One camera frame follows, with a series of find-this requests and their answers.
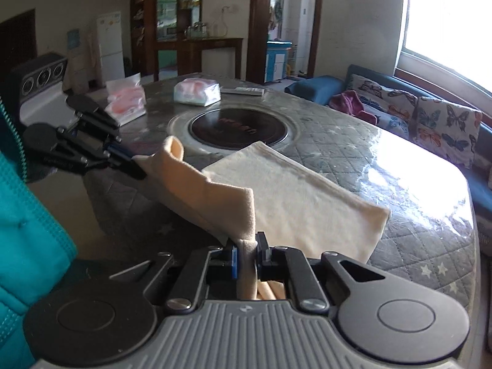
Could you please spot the dark wooden display cabinet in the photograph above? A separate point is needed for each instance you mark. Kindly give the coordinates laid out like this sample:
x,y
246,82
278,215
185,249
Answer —
x,y
158,31

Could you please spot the white refrigerator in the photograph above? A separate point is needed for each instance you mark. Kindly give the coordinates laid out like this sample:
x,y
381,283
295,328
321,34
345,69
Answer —
x,y
109,45

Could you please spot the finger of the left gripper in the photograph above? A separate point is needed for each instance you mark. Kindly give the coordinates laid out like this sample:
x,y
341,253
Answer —
x,y
121,159
93,120

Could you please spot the pink plastic bag pack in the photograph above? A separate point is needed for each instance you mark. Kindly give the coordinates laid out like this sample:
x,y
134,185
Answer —
x,y
126,100

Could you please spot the black white table appliance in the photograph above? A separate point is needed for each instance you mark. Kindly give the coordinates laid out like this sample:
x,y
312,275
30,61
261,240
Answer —
x,y
38,91

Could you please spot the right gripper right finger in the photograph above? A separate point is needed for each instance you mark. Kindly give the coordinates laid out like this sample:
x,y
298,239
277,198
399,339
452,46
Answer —
x,y
291,267

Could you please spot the cream beige garment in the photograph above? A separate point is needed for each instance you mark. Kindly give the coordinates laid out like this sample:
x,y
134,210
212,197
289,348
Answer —
x,y
257,189

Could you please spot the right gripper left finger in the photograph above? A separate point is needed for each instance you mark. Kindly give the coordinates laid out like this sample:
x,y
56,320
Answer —
x,y
208,273

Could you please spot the right butterfly print cushion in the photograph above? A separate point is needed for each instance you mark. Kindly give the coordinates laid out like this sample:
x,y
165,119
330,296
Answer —
x,y
446,129

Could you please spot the black round induction cooktop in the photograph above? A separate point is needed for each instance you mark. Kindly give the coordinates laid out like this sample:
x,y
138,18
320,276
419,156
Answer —
x,y
236,128

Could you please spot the butterfly print cushion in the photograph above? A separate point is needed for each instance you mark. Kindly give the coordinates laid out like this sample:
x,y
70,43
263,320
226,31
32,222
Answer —
x,y
446,129
393,108

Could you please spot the window with metal frame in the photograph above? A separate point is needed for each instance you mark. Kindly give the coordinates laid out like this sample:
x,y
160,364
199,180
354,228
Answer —
x,y
449,41

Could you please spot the magenta cloth on sofa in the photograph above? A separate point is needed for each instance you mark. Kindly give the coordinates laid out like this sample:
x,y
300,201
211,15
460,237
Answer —
x,y
348,102

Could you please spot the dark wooden door frame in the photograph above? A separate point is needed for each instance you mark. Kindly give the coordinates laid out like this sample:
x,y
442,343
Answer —
x,y
258,35

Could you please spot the light blue cabinet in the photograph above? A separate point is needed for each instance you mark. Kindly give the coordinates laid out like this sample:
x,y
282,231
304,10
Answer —
x,y
276,60

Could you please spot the pink white tissue pack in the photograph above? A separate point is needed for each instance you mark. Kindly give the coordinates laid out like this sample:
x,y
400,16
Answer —
x,y
196,91

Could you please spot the teal quilted jacket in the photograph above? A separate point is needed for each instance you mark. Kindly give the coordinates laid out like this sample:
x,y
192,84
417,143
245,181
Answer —
x,y
36,251

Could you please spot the dark wooden side counter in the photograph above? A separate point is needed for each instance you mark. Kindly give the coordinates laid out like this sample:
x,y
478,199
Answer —
x,y
189,52

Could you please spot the grey remote control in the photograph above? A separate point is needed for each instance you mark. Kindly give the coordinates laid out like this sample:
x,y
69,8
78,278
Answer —
x,y
255,92

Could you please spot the left butterfly print cushion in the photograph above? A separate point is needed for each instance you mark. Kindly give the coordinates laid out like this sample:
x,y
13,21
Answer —
x,y
393,108

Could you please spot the blue corner sofa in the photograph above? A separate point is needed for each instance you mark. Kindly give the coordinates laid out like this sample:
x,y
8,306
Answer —
x,y
321,89

